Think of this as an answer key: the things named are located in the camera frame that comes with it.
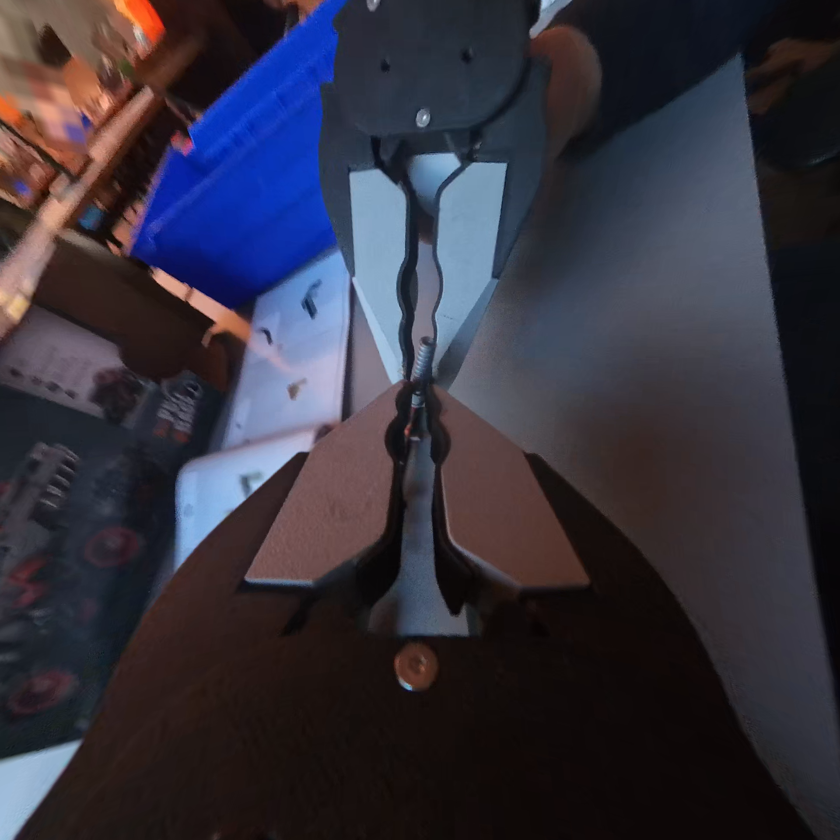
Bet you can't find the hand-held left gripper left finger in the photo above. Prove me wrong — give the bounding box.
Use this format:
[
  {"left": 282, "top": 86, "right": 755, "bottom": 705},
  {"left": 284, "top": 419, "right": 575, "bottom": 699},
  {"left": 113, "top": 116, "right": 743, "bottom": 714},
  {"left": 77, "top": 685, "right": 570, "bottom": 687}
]
[{"left": 243, "top": 382, "right": 404, "bottom": 592}]

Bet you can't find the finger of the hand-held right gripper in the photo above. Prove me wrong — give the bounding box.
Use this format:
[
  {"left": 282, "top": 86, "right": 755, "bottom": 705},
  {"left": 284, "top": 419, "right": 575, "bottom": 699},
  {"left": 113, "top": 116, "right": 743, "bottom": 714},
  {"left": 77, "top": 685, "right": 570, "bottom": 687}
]
[
  {"left": 423, "top": 159, "right": 509, "bottom": 389},
  {"left": 350, "top": 167, "right": 421, "bottom": 387}
]

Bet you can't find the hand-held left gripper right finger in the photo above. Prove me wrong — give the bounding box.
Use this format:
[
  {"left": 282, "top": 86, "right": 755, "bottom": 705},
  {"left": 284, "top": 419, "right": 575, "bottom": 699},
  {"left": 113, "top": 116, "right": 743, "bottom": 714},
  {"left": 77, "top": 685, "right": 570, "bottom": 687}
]
[{"left": 427, "top": 384, "right": 592, "bottom": 614}]

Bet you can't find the grey spring shock absorber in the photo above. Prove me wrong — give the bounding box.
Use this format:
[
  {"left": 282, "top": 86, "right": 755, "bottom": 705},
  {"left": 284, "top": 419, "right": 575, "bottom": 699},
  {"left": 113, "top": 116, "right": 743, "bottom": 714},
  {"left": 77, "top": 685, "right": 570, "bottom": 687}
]
[{"left": 402, "top": 335, "right": 437, "bottom": 454}]

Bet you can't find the person's right forearm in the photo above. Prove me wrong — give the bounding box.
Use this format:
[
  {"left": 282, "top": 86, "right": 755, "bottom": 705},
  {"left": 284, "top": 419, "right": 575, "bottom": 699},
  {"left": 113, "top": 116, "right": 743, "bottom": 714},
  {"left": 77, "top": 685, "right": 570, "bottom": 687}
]
[{"left": 558, "top": 0, "right": 746, "bottom": 142}]

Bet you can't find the dark cardboard lego box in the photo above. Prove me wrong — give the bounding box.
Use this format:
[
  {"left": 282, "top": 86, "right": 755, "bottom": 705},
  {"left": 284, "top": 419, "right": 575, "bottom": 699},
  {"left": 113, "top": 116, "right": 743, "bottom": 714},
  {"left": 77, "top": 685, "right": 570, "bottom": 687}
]
[{"left": 0, "top": 230, "right": 231, "bottom": 762}]

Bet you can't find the person's right hand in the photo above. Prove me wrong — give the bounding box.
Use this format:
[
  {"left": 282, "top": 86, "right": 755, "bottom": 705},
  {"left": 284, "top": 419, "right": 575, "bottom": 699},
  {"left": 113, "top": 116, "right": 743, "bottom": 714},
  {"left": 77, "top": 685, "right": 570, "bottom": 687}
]
[{"left": 530, "top": 25, "right": 602, "bottom": 168}]

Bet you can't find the blue plastic bin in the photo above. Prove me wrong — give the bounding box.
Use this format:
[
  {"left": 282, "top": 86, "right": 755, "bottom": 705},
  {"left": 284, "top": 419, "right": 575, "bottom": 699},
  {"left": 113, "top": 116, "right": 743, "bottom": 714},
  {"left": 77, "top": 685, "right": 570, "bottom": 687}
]
[{"left": 131, "top": 0, "right": 349, "bottom": 309}]

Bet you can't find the open instruction booklet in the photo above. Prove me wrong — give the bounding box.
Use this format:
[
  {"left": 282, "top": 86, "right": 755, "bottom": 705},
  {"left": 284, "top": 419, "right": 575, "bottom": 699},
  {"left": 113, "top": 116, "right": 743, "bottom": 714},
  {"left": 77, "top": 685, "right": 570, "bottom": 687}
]
[{"left": 174, "top": 252, "right": 352, "bottom": 578}]

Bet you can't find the person's leg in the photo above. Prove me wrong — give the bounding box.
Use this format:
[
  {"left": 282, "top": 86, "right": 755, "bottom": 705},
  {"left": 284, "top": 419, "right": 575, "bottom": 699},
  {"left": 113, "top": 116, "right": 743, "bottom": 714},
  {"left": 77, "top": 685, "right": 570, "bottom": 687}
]
[{"left": 755, "top": 164, "right": 840, "bottom": 840}]

